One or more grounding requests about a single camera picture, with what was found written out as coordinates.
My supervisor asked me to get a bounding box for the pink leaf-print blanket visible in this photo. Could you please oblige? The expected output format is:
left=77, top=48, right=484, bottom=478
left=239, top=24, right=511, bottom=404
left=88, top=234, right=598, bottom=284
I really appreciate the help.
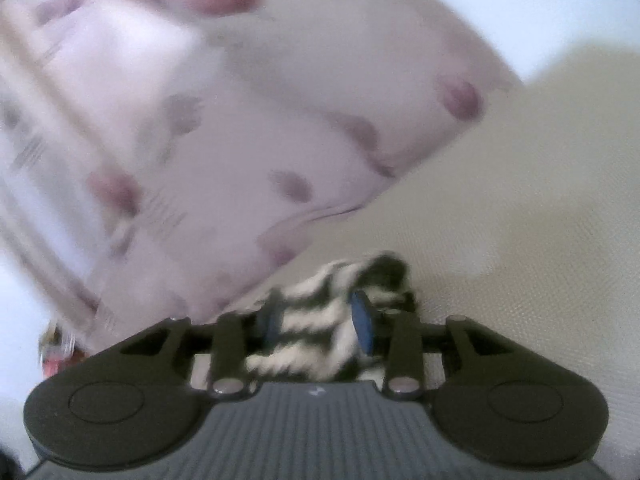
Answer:
left=0, top=0, right=524, bottom=357

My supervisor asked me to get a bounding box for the black white striped knit garment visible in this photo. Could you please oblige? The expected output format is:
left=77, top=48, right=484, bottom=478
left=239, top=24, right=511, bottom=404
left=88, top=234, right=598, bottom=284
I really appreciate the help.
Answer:
left=192, top=252, right=419, bottom=391

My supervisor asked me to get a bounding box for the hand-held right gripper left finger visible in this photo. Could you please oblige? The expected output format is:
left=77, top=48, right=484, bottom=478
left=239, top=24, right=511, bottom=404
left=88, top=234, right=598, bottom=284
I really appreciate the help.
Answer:
left=120, top=290, right=288, bottom=402

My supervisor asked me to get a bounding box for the beige textured bed sheet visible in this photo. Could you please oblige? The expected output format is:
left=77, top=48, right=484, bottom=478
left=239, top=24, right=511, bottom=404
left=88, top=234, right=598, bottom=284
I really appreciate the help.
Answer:
left=235, top=42, right=640, bottom=480

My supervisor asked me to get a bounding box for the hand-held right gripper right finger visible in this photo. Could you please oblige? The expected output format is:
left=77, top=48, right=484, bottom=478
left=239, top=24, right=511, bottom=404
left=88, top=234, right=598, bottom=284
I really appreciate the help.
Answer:
left=349, top=290, right=507, bottom=402

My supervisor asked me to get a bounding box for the red item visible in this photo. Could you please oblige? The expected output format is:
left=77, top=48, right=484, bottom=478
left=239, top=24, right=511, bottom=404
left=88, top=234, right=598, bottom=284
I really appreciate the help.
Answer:
left=41, top=324, right=87, bottom=378

